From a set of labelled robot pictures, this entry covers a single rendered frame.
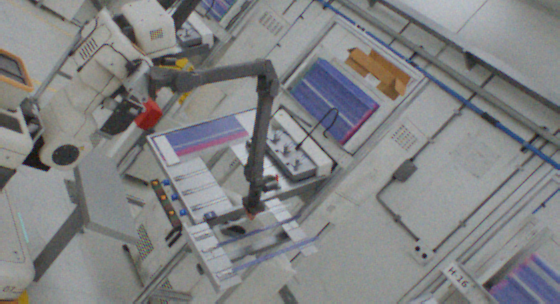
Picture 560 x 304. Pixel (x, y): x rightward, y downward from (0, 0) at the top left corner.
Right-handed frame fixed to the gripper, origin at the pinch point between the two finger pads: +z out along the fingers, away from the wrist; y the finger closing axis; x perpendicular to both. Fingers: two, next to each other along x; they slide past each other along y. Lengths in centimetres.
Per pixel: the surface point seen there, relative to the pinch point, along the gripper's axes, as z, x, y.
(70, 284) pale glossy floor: 55, 76, 38
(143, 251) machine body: 72, 32, 57
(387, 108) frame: -35, -76, 9
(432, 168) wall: 68, -187, 41
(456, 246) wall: 90, -167, -12
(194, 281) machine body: 55, 19, 14
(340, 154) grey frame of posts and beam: -9, -57, 12
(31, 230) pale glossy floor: 46, 87, 73
